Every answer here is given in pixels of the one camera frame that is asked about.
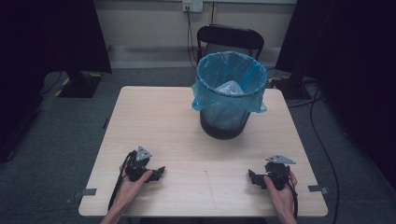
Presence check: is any black floor cable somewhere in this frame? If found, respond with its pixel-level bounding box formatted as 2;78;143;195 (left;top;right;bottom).
287;83;341;224

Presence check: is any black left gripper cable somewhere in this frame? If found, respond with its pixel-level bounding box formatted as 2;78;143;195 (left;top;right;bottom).
106;150;138;212

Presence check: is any person's left hand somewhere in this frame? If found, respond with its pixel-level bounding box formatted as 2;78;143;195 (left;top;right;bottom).
119;166;154;207

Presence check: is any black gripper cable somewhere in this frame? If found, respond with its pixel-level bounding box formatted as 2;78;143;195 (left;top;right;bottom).
106;150;138;212
287;177;300;219

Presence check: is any black chair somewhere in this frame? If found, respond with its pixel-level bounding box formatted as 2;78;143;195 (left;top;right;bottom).
196;23;265;64

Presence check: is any crumpled white paper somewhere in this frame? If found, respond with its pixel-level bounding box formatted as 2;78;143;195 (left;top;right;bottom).
214;79;246;97

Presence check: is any black wall socket cable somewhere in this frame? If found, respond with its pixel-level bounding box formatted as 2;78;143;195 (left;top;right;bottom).
185;8;199;69

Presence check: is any black mesh trash bin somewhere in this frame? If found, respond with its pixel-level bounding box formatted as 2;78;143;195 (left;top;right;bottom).
199;101;252;141

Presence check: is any person's right hand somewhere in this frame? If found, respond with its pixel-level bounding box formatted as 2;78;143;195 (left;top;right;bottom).
263;170;299;217

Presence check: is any dark curtain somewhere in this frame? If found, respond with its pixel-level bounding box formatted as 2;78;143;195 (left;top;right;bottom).
275;0;396;188
0;0;113;162

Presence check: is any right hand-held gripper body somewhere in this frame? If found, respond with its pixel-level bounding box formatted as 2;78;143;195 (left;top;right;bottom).
263;154;297;191

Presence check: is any blue plastic bin bag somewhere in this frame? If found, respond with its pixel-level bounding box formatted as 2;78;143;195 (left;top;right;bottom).
191;50;269;114

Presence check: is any grey tape strip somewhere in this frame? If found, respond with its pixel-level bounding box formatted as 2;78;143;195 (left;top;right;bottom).
73;188;98;198
307;184;330;195

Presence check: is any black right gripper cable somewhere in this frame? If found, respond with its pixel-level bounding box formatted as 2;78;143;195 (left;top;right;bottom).
287;177;300;219

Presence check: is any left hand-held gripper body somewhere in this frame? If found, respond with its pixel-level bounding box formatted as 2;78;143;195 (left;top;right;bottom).
123;145;154;183

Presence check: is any black stand base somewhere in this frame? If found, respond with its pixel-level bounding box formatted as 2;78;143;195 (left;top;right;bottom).
268;75;313;101
54;70;104;99

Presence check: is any white wall socket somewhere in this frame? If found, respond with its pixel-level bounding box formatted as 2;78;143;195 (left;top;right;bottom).
181;0;205;14

